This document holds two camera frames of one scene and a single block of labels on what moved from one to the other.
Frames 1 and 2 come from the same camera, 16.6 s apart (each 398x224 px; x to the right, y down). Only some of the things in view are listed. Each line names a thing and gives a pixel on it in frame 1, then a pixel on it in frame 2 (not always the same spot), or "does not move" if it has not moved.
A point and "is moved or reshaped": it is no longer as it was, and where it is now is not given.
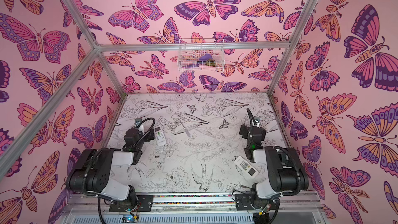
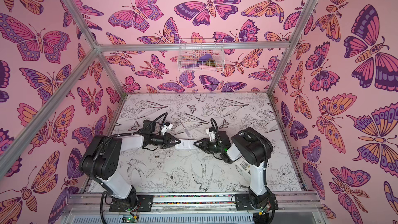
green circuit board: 130,219 does not move
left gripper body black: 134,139 to 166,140
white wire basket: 204,55 does not move
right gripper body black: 245,131 to 205,145
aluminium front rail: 84,203 does not move
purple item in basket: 206,56 does not move
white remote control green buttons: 159,135 is moved or reshaped
